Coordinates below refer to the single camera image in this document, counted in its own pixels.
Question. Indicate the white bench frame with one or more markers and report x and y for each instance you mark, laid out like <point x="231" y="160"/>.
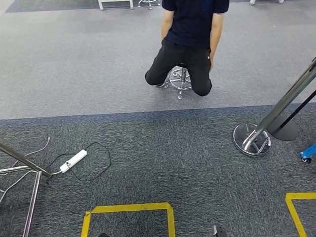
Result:
<point x="116" y="4"/>

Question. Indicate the black pole stand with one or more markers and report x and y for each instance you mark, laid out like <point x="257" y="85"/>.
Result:
<point x="283" y="127"/>

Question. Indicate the chrome stanchion post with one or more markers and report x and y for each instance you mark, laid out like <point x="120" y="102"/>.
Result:
<point x="271" y="117"/>

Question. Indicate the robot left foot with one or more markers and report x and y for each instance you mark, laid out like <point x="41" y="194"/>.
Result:
<point x="103" y="235"/>

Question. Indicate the yellow floor tape square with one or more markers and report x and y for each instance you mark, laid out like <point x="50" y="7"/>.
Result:
<point x="170" y="219"/>

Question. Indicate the stainless steel workbench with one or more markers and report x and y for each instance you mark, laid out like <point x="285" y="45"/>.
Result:
<point x="29" y="173"/>

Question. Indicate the blue metal shelf rack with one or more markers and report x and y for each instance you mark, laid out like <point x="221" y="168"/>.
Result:
<point x="307" y="153"/>

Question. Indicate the white power strip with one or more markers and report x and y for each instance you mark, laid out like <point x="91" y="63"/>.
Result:
<point x="73" y="161"/>

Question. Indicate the person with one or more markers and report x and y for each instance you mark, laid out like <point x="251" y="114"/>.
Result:
<point x="190" y="32"/>

